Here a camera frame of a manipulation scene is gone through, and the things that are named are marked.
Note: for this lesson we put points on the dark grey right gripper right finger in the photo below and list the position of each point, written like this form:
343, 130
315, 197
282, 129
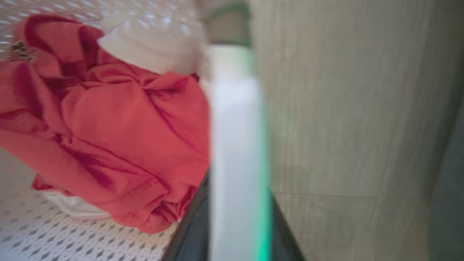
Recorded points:
281, 237

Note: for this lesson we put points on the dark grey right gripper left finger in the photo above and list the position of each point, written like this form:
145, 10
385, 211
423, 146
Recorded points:
194, 232

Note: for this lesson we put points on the white perforated plastic laundry basket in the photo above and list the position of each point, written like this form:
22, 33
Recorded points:
235, 145

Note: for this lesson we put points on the white garment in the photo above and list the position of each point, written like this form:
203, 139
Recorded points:
152, 49
78, 207

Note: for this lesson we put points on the red crumpled garment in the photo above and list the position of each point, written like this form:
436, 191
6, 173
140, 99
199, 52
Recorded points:
119, 137

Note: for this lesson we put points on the dark patterned cloth piece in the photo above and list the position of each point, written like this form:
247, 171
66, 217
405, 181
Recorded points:
21, 51

